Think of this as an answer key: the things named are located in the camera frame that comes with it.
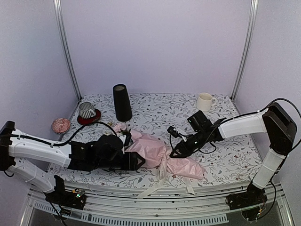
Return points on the right aluminium frame post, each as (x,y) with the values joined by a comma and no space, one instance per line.
(246,48)

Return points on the black tapered vase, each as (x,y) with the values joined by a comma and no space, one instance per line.
(122,104)

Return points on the floral patterned tablecloth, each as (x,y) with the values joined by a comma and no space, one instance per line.
(219,163)

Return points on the cream ceramic mug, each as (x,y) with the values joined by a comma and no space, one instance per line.
(205,101)

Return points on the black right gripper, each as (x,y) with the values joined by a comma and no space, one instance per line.
(185,150)

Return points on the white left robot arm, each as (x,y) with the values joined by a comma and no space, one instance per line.
(18,148)

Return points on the cream printed ribbon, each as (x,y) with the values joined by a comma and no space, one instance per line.
(162,175)

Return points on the aluminium frame post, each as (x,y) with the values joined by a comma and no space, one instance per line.
(246,48)
(65,46)

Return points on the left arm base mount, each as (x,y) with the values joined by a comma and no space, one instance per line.
(74,199)

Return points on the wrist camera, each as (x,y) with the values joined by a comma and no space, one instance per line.
(177,132)
(127,136)

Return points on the left aluminium frame post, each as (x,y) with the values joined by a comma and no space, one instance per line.
(65,46)

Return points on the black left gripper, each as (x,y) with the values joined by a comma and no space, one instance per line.
(132,157)

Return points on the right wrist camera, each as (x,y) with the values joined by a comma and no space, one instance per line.
(177,132)

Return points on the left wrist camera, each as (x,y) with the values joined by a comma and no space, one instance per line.
(127,136)

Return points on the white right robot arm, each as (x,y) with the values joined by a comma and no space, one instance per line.
(273,122)

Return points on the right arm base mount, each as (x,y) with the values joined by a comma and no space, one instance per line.
(252,196)

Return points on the aluminium front rail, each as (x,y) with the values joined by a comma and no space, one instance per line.
(115,206)

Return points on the striped grey teacup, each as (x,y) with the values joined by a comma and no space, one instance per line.
(87,110)

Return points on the red lacquer saucer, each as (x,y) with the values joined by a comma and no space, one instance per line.
(83,121)

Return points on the pink flower bouquet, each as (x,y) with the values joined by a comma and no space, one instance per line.
(155,152)

